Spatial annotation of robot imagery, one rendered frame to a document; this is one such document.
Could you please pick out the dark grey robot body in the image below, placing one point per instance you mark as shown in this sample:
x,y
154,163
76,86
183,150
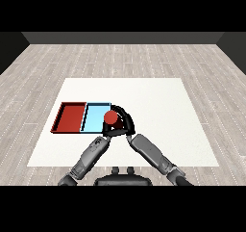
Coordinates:
x,y
123,180

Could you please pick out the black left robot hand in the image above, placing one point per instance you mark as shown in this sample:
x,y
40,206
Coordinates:
x,y
115,132

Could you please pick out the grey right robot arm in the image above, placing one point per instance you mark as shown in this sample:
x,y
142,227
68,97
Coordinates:
x,y
150,152

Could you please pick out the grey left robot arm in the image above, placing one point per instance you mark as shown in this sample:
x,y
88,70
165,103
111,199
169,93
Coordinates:
x,y
91,152

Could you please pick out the shallow red open box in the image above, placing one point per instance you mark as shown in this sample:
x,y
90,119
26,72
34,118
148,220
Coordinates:
x,y
68,117

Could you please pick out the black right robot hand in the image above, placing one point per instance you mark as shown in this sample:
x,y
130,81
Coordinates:
x,y
130,121

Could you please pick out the shallow light blue open box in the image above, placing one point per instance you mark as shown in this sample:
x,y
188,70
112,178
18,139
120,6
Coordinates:
x,y
94,118

